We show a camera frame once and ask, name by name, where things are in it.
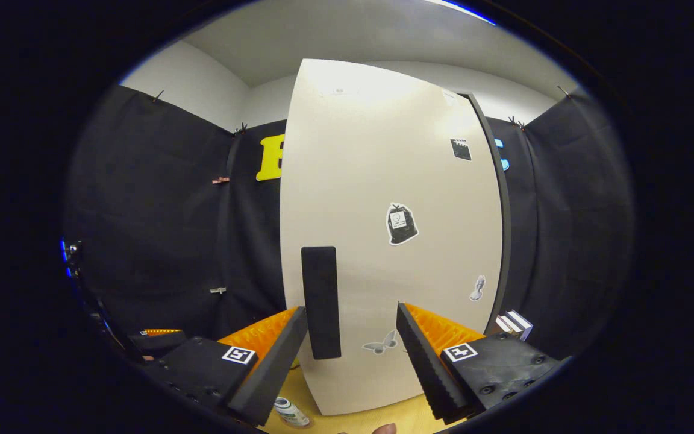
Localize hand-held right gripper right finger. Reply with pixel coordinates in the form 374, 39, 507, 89
394, 302, 572, 423

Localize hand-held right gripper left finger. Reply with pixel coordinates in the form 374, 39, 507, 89
132, 306, 310, 427

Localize white bottle green label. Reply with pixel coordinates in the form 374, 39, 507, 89
273, 396, 311, 429

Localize black door handle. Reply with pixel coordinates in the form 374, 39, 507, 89
301, 245, 343, 361

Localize beige cabinet door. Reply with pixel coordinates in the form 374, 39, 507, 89
279, 58, 504, 417

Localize dark grey cabinet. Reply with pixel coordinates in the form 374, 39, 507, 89
461, 93, 512, 335

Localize blue book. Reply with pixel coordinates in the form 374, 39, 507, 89
505, 310, 534, 342

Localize black backdrop cloth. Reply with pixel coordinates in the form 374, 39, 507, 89
63, 84, 636, 374

